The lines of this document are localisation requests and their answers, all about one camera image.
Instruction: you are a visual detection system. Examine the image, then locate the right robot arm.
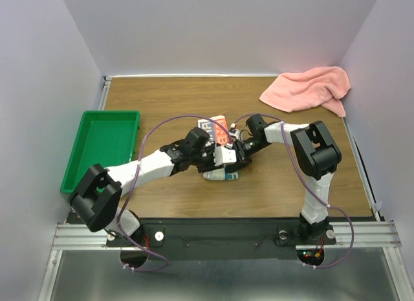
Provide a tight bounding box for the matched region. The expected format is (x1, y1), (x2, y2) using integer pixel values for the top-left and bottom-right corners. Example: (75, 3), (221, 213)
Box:
(225, 114), (342, 243)

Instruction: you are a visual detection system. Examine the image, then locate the rabbit print towel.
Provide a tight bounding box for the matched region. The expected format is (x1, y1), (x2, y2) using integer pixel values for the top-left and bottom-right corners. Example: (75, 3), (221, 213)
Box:
(197, 115), (240, 183)

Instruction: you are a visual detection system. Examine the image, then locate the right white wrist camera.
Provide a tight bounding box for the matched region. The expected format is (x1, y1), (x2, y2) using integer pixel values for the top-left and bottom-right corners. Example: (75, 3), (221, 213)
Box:
(228, 123), (242, 141)

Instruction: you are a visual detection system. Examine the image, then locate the green plastic tray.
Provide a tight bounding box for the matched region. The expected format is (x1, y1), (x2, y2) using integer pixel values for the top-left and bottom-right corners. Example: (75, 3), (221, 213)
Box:
(60, 111), (140, 194)

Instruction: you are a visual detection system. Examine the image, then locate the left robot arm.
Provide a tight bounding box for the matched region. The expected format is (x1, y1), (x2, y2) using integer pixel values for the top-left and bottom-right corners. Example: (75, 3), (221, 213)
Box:
(68, 128), (220, 245)

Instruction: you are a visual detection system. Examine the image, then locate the aluminium frame rail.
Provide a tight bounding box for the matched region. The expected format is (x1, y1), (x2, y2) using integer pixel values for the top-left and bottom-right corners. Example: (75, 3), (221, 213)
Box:
(39, 76), (413, 300)

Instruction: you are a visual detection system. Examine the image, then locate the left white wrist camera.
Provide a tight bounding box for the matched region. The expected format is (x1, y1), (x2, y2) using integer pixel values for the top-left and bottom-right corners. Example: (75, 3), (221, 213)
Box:
(213, 146), (237, 166)

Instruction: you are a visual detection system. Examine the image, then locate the purple cable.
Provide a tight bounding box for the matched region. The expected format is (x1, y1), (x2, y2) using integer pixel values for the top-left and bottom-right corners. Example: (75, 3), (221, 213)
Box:
(116, 114), (234, 273)
(232, 113), (354, 270)

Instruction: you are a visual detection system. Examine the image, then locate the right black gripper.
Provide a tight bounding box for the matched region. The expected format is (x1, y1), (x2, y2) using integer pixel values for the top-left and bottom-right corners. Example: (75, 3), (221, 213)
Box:
(225, 137), (267, 173)

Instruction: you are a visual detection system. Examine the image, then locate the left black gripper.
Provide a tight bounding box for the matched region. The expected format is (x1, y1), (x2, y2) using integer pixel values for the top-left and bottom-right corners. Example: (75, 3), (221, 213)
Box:
(190, 143), (223, 173)

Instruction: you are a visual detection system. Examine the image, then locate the pink towel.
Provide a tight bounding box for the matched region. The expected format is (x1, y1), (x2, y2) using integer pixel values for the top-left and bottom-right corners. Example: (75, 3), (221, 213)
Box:
(259, 66), (351, 118)

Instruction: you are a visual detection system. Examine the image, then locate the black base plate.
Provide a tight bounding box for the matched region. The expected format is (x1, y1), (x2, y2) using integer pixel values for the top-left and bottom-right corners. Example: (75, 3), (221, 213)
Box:
(106, 217), (337, 262)

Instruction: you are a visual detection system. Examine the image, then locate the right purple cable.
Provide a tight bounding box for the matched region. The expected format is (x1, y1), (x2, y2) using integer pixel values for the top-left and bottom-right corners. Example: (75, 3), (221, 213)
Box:
(232, 113), (354, 270)

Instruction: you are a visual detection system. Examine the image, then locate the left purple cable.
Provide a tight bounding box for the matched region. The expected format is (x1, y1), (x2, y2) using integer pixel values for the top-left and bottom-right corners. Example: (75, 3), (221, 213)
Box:
(116, 114), (234, 273)

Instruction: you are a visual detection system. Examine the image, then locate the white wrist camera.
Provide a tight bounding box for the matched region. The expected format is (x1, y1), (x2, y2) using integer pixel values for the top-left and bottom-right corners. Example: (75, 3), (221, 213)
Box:
(228, 123), (242, 141)
(213, 146), (237, 166)

